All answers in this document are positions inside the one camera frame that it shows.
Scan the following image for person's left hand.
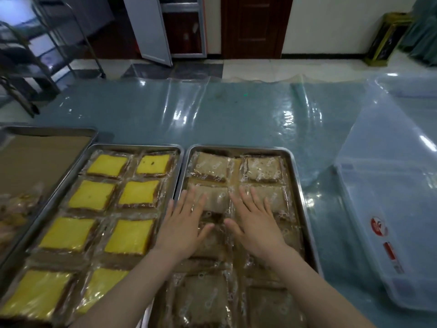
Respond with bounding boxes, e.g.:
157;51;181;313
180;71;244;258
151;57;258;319
153;186;215;262

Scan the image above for person's right hand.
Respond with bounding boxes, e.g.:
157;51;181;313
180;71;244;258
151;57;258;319
224;185;291;262

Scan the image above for steel tray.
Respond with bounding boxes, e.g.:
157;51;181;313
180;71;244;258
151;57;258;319
0;125;99;267
148;144;323;328
0;143;185;328

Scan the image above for pile of brown cake packets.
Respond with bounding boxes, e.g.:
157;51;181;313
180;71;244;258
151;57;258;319
163;152;308;328

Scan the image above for yellow cake slice packets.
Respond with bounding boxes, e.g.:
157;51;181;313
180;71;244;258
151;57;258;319
0;150;180;328

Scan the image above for clear plastic storage bin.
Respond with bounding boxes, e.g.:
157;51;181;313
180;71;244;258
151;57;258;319
334;73;437;313

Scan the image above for pile of small bun packets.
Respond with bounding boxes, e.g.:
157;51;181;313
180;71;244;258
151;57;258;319
0;186;43;250

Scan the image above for person's right forearm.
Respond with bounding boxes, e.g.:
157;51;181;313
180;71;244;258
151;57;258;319
266;247;376;328

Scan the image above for person's left forearm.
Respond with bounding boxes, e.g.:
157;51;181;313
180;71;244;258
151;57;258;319
70;249;188;328

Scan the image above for plastic covered teal tablecloth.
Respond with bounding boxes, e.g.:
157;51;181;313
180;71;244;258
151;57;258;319
0;77;437;328

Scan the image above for aluminium framed glass door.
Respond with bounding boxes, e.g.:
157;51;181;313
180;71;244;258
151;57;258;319
158;0;208;58

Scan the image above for dark wooden door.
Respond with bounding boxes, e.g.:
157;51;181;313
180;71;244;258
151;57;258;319
221;0;294;60

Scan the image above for white framed door leaf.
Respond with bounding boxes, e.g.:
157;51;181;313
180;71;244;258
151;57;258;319
122;0;174;67

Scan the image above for gold and black bin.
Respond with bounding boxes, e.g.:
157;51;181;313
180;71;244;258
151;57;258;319
363;11;414;67

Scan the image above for group of teal covered chairs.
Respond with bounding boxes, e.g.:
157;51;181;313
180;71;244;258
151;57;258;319
397;0;437;67

